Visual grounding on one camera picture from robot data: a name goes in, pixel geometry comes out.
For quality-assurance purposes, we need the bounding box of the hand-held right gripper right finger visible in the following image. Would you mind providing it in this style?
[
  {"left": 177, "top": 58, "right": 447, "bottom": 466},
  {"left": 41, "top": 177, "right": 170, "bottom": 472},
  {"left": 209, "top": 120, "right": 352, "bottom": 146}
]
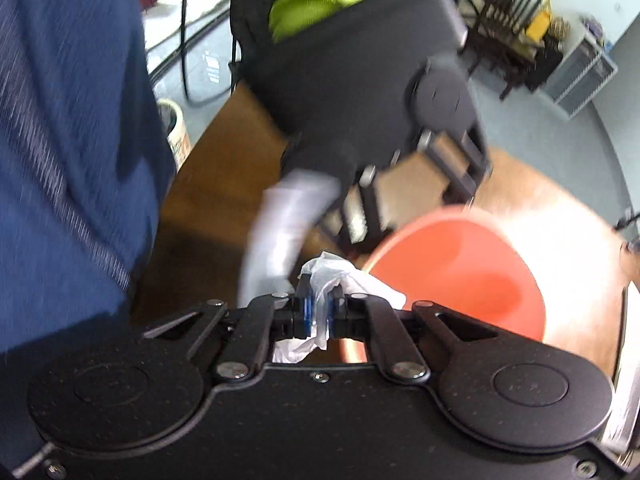
[{"left": 319, "top": 292, "right": 501, "bottom": 385}]

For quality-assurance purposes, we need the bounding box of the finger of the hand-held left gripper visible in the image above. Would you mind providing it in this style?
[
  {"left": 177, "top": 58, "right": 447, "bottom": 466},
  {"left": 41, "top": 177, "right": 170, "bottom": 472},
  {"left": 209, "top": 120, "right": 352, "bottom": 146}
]
[
  {"left": 320, "top": 152, "right": 407, "bottom": 257},
  {"left": 424, "top": 122, "right": 494, "bottom": 202}
]

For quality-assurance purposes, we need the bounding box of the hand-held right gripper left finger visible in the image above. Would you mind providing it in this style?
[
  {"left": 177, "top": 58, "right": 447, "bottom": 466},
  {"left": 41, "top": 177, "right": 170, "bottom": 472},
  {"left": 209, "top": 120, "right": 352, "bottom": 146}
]
[{"left": 142, "top": 292, "right": 316, "bottom": 382}]

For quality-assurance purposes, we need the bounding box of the white tissue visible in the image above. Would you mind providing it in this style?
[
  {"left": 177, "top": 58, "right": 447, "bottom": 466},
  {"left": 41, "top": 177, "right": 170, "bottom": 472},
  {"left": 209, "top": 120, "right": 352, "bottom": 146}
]
[{"left": 272, "top": 252, "right": 407, "bottom": 364}]

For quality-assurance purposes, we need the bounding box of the orange bowl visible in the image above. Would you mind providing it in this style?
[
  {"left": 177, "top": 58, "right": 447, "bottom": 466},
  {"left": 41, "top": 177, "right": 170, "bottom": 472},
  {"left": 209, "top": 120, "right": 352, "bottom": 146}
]
[{"left": 360, "top": 204, "right": 549, "bottom": 348}]

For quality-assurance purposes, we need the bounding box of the person's left forearm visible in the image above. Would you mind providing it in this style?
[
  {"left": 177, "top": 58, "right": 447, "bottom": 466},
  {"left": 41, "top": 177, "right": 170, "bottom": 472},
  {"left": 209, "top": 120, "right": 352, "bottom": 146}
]
[{"left": 239, "top": 169, "right": 343, "bottom": 303}]

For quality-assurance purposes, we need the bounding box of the yellow-green cloth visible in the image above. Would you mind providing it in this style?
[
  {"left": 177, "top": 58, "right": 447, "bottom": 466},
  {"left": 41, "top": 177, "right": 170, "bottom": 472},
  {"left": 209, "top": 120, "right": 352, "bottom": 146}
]
[{"left": 269, "top": 0, "right": 367, "bottom": 44}]

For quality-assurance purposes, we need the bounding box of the dark wooden chair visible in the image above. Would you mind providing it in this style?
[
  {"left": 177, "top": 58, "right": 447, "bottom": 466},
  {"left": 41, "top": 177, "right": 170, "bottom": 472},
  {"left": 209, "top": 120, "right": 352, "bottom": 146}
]
[{"left": 459, "top": 0, "right": 552, "bottom": 102}]

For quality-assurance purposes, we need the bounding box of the white bucket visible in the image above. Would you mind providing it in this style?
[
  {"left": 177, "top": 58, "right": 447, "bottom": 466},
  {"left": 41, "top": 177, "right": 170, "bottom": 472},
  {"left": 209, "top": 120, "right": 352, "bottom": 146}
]
[{"left": 156, "top": 99, "right": 194, "bottom": 172}]

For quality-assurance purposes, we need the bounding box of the black hose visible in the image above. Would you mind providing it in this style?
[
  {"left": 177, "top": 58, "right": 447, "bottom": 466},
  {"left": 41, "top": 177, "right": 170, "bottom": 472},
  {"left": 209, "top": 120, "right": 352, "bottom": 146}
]
[{"left": 179, "top": 0, "right": 237, "bottom": 107}]

